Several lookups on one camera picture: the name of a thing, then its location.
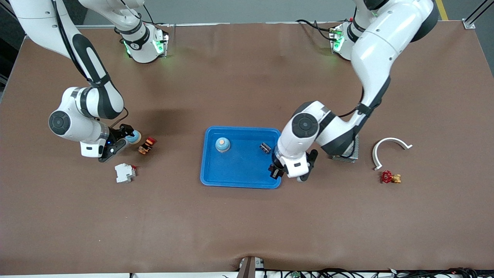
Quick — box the red handle brass valve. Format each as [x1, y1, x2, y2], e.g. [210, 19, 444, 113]
[381, 170, 402, 184]

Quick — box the aluminium frame rail corner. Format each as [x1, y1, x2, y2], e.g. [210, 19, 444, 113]
[465, 0, 494, 30]

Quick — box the white curved plastic clamp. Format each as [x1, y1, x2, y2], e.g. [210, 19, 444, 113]
[372, 137, 413, 171]

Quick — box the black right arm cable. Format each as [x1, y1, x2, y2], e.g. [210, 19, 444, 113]
[52, 0, 129, 132]

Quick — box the blue plastic tray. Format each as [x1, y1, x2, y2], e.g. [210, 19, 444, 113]
[200, 126, 283, 190]

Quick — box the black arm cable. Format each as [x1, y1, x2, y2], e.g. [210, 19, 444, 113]
[338, 87, 365, 118]
[52, 0, 129, 132]

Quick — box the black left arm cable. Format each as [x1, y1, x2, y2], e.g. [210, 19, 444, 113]
[338, 87, 365, 118]

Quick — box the orange black emergency stop button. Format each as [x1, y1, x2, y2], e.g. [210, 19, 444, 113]
[138, 136, 157, 155]

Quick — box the white circuit breaker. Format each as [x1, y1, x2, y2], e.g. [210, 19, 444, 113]
[115, 163, 137, 184]

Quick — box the grey metal mount bracket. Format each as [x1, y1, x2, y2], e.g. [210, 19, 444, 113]
[236, 256, 265, 278]

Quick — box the black base power cable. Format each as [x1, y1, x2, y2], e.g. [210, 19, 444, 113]
[296, 19, 337, 41]

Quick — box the metal mesh power supply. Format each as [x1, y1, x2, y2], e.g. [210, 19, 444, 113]
[332, 134, 360, 163]

